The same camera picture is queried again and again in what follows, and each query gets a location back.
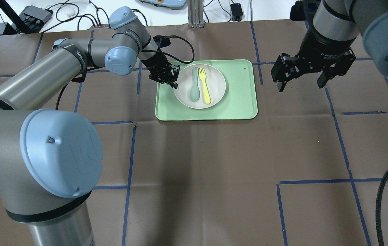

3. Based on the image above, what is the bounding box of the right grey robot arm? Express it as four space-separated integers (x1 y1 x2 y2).
271 0 388 92

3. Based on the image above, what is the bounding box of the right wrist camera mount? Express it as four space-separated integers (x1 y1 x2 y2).
289 0 321 21

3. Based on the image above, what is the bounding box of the black power adapter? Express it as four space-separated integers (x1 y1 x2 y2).
230 3 244 22

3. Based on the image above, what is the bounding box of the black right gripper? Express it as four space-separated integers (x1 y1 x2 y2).
271 34 356 92

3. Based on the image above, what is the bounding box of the black monitor stand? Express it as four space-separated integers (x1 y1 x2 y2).
0 0 37 36

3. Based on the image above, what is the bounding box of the teach pendant tablet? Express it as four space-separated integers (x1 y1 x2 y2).
139 0 187 10

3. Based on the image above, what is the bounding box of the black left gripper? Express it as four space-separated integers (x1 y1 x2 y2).
145 53 180 89

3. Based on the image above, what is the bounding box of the aluminium frame post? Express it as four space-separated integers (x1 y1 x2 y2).
187 0 205 28

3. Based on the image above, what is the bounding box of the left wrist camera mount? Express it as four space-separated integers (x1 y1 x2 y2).
153 35 171 50

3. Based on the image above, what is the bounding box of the light green tray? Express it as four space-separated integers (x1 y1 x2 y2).
155 59 258 121

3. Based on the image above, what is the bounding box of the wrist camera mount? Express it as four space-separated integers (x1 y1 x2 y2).
153 35 171 50
289 0 321 21

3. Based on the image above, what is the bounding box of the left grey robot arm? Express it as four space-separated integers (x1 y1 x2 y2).
0 6 180 246

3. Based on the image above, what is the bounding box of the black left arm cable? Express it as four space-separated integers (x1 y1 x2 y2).
55 34 195 110

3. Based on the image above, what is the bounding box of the yellow plastic fork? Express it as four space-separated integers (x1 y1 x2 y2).
199 67 211 105

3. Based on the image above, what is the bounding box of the light green plastic spoon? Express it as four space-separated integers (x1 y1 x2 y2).
190 66 200 103

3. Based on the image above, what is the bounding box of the white round plate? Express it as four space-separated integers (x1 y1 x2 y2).
173 63 227 109

